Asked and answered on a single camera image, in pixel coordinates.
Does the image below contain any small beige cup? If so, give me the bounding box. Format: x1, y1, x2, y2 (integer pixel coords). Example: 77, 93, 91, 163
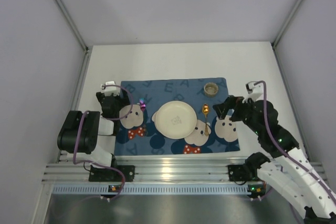
204, 82, 219, 97

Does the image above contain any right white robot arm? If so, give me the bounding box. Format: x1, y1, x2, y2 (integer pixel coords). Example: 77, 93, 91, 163
213, 95, 335, 223

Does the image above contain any perforated cable duct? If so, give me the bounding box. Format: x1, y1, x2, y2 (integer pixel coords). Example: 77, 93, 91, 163
52, 184, 266, 195

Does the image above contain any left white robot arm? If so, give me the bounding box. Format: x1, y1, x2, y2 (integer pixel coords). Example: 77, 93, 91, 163
57, 91, 130, 169

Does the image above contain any frame post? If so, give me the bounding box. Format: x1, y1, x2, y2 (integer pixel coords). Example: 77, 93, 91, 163
38, 0, 89, 51
271, 0, 322, 49

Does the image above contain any aluminium rail frame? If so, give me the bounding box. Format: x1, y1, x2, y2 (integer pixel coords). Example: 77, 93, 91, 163
41, 48, 328, 184

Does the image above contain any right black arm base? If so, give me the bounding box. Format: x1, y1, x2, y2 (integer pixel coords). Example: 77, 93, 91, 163
227, 164, 261, 185

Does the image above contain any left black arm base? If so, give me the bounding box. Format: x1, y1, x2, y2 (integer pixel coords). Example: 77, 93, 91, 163
88, 155, 135, 182

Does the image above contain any blue cartoon placemat cloth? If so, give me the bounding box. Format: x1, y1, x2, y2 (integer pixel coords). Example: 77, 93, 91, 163
114, 78, 240, 156

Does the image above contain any left frame post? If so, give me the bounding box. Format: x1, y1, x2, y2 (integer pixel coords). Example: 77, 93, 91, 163
38, 0, 89, 51

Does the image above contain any right frame post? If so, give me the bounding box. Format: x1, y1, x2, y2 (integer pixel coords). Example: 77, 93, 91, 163
271, 0, 322, 49

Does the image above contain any gold spoon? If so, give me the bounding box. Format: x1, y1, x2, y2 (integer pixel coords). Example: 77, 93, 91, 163
202, 103, 209, 136

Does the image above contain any iridescent purple fork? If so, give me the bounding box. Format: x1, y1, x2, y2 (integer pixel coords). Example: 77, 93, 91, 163
139, 98, 148, 136

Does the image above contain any cream round plate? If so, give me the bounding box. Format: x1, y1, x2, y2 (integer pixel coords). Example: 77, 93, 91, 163
152, 101, 197, 140

